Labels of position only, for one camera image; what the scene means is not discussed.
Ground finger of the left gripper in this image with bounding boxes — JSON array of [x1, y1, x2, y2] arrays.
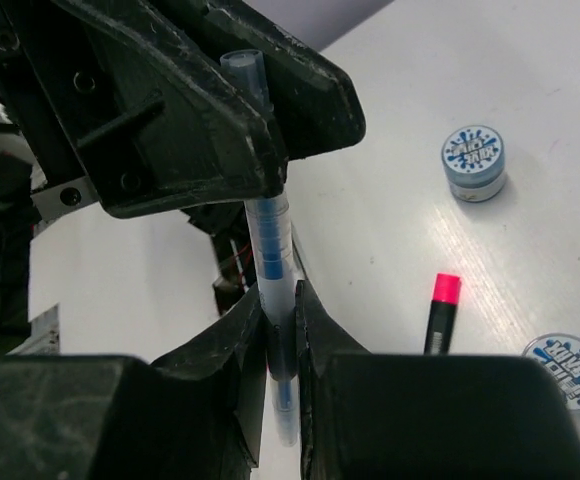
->
[[205, 1, 366, 160]]

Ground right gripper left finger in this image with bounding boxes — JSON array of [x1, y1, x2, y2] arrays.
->
[[0, 294, 266, 479]]

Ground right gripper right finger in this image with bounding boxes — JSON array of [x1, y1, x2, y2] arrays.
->
[[296, 281, 580, 479]]

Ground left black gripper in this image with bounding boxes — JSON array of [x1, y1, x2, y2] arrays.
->
[[0, 1, 288, 221]]

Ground blue clear pen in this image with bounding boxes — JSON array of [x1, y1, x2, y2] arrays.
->
[[219, 49, 303, 447]]

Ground pink highlighter marker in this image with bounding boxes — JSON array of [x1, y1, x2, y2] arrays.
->
[[424, 273, 461, 355]]

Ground blue glitter jar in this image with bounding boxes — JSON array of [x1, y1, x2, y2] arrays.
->
[[441, 125, 507, 203], [523, 333, 580, 412]]

